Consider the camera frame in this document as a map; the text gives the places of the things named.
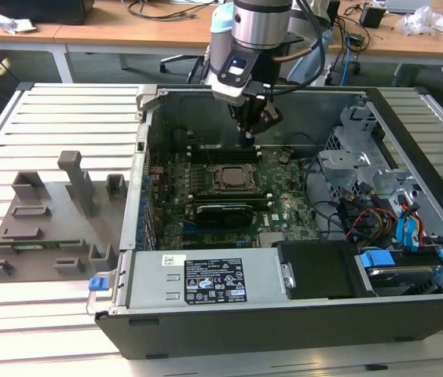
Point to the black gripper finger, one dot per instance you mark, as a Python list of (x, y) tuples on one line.
[(272, 118)]

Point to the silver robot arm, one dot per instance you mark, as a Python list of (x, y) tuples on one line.
[(261, 23)]

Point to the CPU socket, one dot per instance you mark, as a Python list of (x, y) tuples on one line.
[(232, 190)]

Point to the silver coin battery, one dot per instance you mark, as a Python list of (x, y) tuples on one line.
[(284, 158)]

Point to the thin metal locking lever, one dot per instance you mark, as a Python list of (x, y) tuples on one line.
[(207, 156)]

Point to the copper coloured tube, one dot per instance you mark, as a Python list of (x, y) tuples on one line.
[(288, 58)]

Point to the white power strip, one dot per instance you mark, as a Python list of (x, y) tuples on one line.
[(324, 74)]

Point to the silver metal drive cage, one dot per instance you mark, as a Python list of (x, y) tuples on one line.
[(343, 161)]

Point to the office chair base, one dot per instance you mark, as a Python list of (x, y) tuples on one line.
[(184, 59)]

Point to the black graphics card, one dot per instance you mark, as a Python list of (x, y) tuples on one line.
[(223, 216)]

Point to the green motherboard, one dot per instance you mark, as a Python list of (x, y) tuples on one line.
[(284, 220)]

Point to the small black adapter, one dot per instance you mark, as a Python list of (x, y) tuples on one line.
[(356, 39)]

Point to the silver chipset heatsink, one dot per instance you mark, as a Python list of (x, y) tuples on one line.
[(270, 239)]

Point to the blue expansion slot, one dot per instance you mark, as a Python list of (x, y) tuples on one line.
[(190, 228)]

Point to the small black box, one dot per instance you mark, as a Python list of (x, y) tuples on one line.
[(372, 16)]

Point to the wooden desk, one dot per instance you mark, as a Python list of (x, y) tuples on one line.
[(402, 43), (127, 39)]

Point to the black plastic shroud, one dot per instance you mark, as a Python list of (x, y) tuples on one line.
[(315, 271)]

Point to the silver laptop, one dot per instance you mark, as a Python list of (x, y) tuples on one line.
[(406, 4)]

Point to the blue disk carrier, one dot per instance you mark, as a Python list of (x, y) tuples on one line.
[(378, 259)]

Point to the clear plastic bag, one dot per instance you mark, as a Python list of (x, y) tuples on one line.
[(422, 21)]

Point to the grey power supply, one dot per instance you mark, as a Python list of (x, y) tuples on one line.
[(151, 282)]

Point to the hard disk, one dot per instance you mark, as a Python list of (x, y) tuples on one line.
[(398, 275)]

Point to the grey parts rack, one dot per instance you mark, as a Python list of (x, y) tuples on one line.
[(68, 235)]

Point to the black PC case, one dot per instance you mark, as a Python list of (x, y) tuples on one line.
[(206, 334)]

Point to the blue plastic latch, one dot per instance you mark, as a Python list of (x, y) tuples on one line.
[(96, 284)]

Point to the black monitor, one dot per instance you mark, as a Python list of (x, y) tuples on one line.
[(48, 9)]

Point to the green RAM stick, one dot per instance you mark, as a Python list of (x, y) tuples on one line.
[(48, 244)]

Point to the crumpled white paper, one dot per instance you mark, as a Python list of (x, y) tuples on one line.
[(13, 23)]

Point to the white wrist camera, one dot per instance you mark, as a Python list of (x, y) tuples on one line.
[(225, 88)]

